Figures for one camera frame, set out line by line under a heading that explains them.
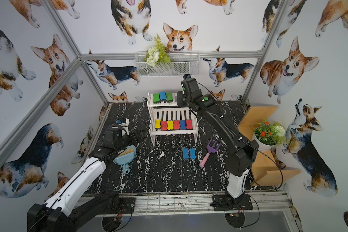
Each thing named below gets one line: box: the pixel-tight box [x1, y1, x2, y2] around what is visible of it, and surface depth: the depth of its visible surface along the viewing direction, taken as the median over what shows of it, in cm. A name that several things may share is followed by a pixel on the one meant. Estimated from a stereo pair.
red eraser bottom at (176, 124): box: [173, 119, 181, 131], surface depth 92 cm
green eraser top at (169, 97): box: [165, 92, 174, 103], surface depth 86 cm
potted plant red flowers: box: [252, 118, 287, 152], surface depth 77 cm
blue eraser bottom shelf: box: [179, 119, 187, 131], surface depth 91 cm
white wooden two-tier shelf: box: [146, 92, 199, 146], surface depth 90 cm
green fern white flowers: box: [142, 32, 172, 68], surface depth 82 cm
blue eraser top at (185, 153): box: [182, 147, 189, 160], surface depth 94 cm
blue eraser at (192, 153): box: [189, 147, 197, 160], surface depth 92 cm
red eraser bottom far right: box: [185, 119, 193, 130], surface depth 92 cm
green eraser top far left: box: [153, 93, 161, 104], surface depth 87 cm
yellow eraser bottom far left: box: [154, 118, 162, 129], surface depth 92 cm
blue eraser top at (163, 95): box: [159, 91, 167, 101], surface depth 86 cm
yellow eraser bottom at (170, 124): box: [167, 120, 174, 131], surface depth 91 cm
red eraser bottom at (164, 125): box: [160, 120, 168, 131], surface depth 90 cm
